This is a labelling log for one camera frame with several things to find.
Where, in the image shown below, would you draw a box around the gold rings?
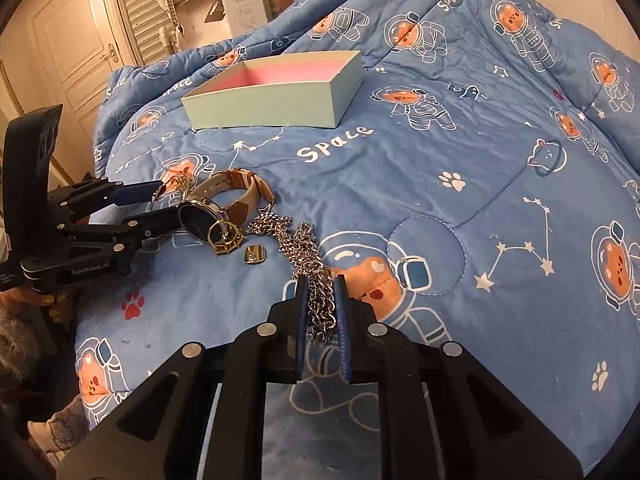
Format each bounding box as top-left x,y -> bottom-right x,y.
207,219 -> 247,258

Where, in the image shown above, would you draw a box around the watch with brown strap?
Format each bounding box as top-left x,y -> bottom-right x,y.
177,166 -> 277,242

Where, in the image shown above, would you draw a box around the silver chain necklace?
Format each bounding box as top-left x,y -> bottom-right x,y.
244,211 -> 347,345

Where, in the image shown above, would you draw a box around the slatted cabinet door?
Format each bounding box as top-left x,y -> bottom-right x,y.
109,0 -> 321,68

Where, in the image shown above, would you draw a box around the white panel door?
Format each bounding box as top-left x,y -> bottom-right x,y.
27,0 -> 138,113

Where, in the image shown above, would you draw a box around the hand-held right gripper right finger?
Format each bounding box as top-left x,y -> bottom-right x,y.
334,274 -> 584,480

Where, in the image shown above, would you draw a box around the person's left forearm fur sleeve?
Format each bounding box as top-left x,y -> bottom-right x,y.
0,305 -> 38,393

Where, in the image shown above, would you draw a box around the blue astronaut print blanket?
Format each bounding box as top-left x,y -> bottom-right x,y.
74,0 -> 640,480

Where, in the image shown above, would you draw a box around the silver bangle with gold charm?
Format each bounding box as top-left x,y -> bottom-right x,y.
149,174 -> 193,212

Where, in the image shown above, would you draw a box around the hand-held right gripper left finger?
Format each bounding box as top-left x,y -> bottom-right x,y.
57,276 -> 309,480

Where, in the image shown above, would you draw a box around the tall white carton box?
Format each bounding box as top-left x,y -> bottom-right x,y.
219,0 -> 274,40

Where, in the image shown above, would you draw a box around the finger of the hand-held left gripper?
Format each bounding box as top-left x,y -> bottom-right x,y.
47,176 -> 165,212
64,206 -> 185,262

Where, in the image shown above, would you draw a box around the pale green box pink inside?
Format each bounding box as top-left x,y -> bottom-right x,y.
180,50 -> 363,130

